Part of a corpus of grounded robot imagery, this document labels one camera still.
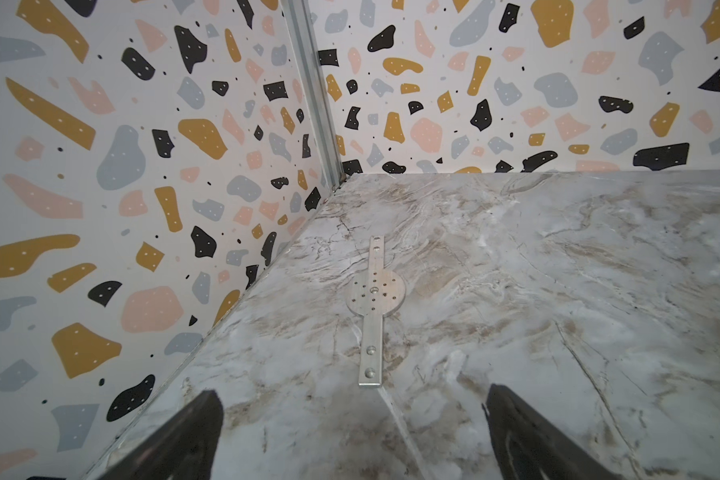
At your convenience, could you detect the aluminium corner post left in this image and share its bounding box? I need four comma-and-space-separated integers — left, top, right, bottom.
280, 0, 346, 192

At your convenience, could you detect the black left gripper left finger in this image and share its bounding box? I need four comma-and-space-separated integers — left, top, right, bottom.
100, 390, 224, 480

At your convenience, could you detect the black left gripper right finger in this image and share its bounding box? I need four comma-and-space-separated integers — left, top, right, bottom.
483, 384, 618, 480

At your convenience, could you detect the metal mounting plate with holes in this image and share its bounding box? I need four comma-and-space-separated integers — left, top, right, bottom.
345, 236, 406, 388

